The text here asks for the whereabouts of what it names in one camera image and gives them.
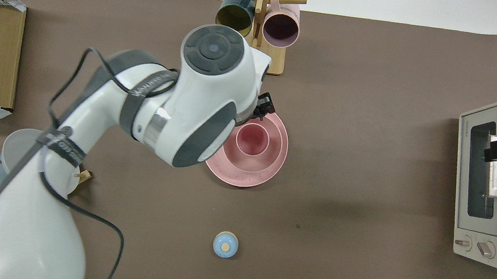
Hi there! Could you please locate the pink cup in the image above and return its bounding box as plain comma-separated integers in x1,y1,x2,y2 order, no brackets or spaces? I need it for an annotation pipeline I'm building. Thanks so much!
234,121,272,158

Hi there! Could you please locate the blue bell with wooden knob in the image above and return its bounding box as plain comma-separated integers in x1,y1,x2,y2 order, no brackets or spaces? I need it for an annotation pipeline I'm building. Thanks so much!
211,230,240,260

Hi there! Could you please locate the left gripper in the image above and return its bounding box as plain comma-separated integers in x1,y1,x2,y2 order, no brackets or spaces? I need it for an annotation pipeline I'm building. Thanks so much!
251,91,278,125

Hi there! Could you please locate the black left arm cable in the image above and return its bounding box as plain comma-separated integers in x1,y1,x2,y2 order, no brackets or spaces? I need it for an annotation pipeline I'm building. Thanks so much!
28,44,181,279

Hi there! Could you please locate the pale pink mug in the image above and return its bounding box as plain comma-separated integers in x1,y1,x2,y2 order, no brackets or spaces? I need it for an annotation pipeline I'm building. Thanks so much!
261,0,304,51

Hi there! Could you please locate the pink speckled plate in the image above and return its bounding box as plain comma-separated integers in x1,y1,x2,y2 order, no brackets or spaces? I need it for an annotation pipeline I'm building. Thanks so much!
202,105,292,193

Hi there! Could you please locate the pink bowl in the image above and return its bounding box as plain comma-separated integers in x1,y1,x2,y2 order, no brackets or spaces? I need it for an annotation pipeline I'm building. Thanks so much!
220,109,287,173

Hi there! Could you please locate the wooden plate rack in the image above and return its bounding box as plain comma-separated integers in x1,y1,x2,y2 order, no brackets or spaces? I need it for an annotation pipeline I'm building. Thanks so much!
0,159,93,248

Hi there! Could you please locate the brown table mat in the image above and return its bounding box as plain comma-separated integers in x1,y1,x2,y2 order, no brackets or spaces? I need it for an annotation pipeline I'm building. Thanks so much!
0,0,497,279

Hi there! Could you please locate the grey plate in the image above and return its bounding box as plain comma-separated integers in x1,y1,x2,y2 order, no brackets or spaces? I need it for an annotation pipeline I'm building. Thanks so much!
0,126,85,198

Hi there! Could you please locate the dark teal mug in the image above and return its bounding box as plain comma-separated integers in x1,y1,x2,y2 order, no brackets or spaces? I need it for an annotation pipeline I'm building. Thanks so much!
214,0,257,39

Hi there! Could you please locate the wooden mug tree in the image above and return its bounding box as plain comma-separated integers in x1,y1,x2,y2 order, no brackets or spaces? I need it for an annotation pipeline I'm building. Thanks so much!
209,0,307,78

